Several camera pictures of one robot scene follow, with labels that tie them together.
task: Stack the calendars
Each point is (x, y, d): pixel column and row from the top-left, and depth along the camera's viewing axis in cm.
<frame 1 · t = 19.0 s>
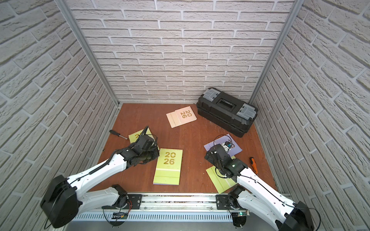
left hand: (162, 151, 83), fingers closed
right hand: (211, 156, 81), fingers open
black plastic toolbox: (233, 116, 93), point 17 cm above the table
pink 2026 desk calendar: (181, 116, 112), on the table
green 2026 desk calendar: (168, 167, 85), point 3 cm above the table
green 2026 calendar right: (222, 183, 83), on the table
black handled screwdriver: (117, 134, 102), on the table
orange utility knife: (253, 161, 87), point 4 cm above the table

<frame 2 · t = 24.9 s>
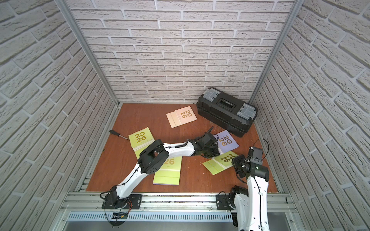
left hand: (224, 155, 88), fingers closed
right hand: (233, 161, 79), fingers closed
green 2026 calendar right: (217, 164, 84), point 5 cm above the table
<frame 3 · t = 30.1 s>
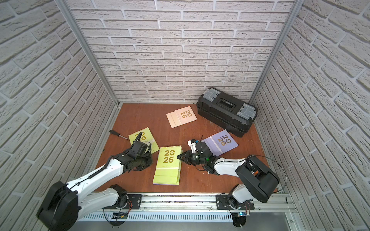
left hand: (155, 158, 85), fingers closed
right hand: (178, 158, 81), fingers closed
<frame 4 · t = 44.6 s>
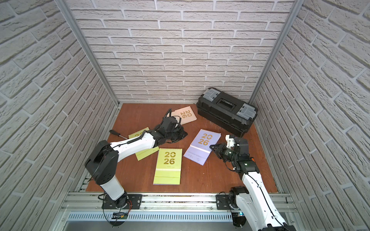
left hand: (191, 132, 85), fingers closed
right hand: (211, 146, 78), fingers closed
purple 2026 calendar right: (199, 150, 82), point 13 cm above the table
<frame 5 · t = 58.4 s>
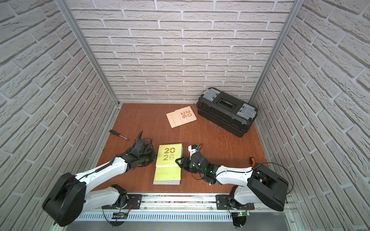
left hand: (160, 153, 87), fingers closed
right hand: (176, 162, 79), fingers open
green 2026 calendar left: (166, 169, 82), point 5 cm above the table
